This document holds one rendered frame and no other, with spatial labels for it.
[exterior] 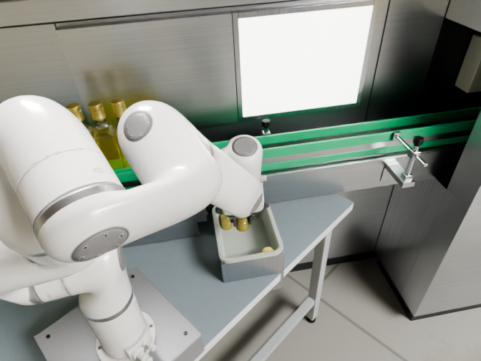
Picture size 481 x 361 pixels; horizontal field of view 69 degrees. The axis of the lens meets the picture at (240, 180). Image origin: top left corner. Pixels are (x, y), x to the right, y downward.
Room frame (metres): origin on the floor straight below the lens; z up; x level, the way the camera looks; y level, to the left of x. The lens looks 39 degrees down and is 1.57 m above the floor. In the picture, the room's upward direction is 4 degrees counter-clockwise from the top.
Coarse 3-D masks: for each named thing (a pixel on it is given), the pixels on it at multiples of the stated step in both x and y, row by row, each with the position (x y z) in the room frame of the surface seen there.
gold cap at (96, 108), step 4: (96, 100) 0.87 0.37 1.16; (88, 104) 0.85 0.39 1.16; (92, 104) 0.85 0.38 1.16; (96, 104) 0.85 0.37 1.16; (100, 104) 0.85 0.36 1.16; (92, 108) 0.84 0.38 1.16; (96, 108) 0.84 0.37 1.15; (100, 108) 0.85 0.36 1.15; (92, 112) 0.84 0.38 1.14; (96, 112) 0.84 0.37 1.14; (100, 112) 0.84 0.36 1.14; (104, 112) 0.86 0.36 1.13; (92, 116) 0.84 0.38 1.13; (96, 116) 0.84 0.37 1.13; (100, 116) 0.84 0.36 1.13; (104, 116) 0.85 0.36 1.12; (96, 120) 0.84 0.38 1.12
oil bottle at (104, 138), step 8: (96, 128) 0.85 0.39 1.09; (104, 128) 0.84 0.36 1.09; (112, 128) 0.86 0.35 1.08; (96, 136) 0.83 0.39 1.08; (104, 136) 0.83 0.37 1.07; (112, 136) 0.83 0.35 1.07; (104, 144) 0.83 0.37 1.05; (112, 144) 0.83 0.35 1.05; (104, 152) 0.83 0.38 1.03; (112, 152) 0.83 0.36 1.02; (112, 160) 0.83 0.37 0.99; (120, 160) 0.83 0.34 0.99; (112, 168) 0.83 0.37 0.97
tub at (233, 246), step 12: (216, 216) 0.73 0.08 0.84; (264, 216) 0.76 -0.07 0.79; (216, 228) 0.68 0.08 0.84; (252, 228) 0.74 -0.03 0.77; (264, 228) 0.73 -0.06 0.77; (276, 228) 0.67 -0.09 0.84; (228, 240) 0.70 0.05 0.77; (240, 240) 0.69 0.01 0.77; (252, 240) 0.69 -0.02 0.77; (264, 240) 0.69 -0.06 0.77; (276, 240) 0.63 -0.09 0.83; (228, 252) 0.65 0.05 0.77; (240, 252) 0.65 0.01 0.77; (252, 252) 0.65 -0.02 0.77; (264, 252) 0.59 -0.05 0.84; (276, 252) 0.58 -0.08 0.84
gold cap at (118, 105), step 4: (112, 100) 0.86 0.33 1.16; (116, 100) 0.86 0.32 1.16; (120, 100) 0.86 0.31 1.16; (112, 104) 0.85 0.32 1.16; (116, 104) 0.85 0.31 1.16; (120, 104) 0.85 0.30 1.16; (124, 104) 0.86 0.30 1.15; (112, 108) 0.86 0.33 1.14; (116, 108) 0.85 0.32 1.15; (120, 108) 0.85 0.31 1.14; (124, 108) 0.86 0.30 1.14; (116, 112) 0.85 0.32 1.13; (120, 112) 0.85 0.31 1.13; (116, 116) 0.85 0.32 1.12; (120, 116) 0.85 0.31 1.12
